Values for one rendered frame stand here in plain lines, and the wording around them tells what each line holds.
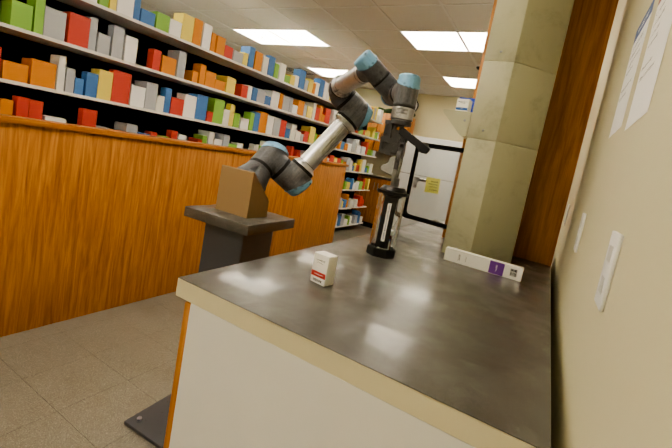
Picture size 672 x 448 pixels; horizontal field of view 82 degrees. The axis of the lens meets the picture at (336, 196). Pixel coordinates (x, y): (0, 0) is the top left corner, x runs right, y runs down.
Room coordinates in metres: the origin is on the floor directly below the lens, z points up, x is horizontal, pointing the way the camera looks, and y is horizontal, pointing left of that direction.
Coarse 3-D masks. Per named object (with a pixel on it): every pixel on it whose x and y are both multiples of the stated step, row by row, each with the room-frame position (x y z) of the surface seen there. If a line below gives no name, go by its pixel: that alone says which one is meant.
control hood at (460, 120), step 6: (450, 114) 1.59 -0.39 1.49; (456, 114) 1.58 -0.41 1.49; (462, 114) 1.57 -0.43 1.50; (468, 114) 1.56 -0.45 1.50; (450, 120) 1.59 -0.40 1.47; (456, 120) 1.58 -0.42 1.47; (462, 120) 1.57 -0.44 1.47; (468, 120) 1.55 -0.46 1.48; (456, 126) 1.57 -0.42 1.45; (462, 126) 1.56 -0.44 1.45; (468, 126) 1.55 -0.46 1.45; (462, 132) 1.56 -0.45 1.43
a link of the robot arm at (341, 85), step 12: (360, 60) 1.34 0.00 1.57; (372, 60) 1.34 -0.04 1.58; (348, 72) 1.50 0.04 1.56; (360, 72) 1.38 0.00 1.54; (372, 72) 1.35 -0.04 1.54; (384, 72) 1.36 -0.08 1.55; (336, 84) 1.63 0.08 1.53; (348, 84) 1.52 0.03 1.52; (360, 84) 1.47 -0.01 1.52; (372, 84) 1.38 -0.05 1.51; (336, 96) 1.68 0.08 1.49; (348, 96) 1.71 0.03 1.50
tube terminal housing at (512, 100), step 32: (512, 64) 1.50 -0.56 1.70; (480, 96) 1.54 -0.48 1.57; (512, 96) 1.51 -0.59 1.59; (544, 96) 1.55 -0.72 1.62; (480, 128) 1.53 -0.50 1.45; (512, 128) 1.52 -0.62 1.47; (480, 160) 1.52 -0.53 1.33; (512, 160) 1.53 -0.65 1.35; (480, 192) 1.50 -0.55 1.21; (512, 192) 1.53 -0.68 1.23; (448, 224) 1.55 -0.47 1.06; (480, 224) 1.50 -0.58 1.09; (512, 224) 1.55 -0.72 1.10
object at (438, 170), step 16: (432, 160) 1.95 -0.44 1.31; (448, 160) 1.90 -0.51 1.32; (416, 176) 2.00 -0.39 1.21; (432, 176) 1.94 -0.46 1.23; (448, 176) 1.89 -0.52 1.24; (416, 192) 1.98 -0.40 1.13; (432, 192) 1.93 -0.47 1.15; (448, 192) 1.88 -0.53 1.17; (416, 208) 1.97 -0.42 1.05; (432, 208) 1.92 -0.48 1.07; (448, 208) 1.87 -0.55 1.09
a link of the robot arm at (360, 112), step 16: (352, 96) 1.72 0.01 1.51; (352, 112) 1.72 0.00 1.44; (368, 112) 1.74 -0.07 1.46; (336, 128) 1.72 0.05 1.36; (352, 128) 1.73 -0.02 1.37; (320, 144) 1.70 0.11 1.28; (336, 144) 1.73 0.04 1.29; (304, 160) 1.69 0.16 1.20; (320, 160) 1.71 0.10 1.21; (288, 176) 1.65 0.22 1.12; (304, 176) 1.67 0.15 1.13; (288, 192) 1.69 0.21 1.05
